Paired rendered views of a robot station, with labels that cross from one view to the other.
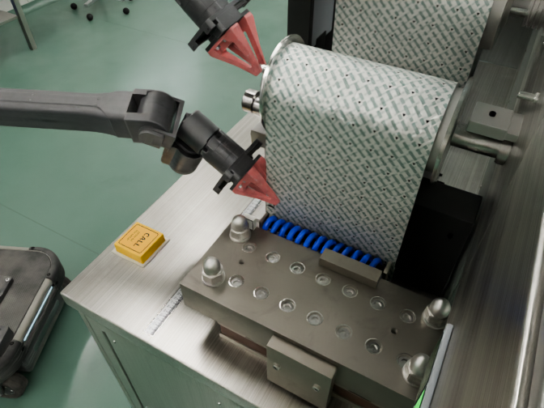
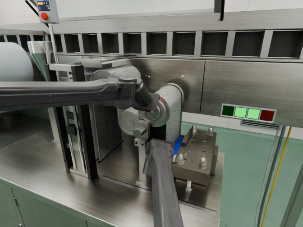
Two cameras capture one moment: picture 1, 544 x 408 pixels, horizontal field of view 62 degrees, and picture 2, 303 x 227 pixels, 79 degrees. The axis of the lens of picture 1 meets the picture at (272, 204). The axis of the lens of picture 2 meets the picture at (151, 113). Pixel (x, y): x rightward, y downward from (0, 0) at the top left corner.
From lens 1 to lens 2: 1.00 m
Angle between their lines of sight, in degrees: 80
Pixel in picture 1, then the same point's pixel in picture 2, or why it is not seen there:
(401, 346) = (204, 135)
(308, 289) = (195, 147)
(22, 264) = not seen: outside the picture
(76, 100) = (164, 165)
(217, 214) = (142, 200)
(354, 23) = not seen: hidden behind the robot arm
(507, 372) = (265, 64)
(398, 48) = not seen: hidden behind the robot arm
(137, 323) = (213, 218)
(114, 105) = (164, 153)
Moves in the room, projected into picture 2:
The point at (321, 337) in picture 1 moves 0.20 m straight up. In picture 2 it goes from (209, 145) to (214, 108)
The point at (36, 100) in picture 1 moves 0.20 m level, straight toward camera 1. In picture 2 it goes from (169, 182) to (219, 153)
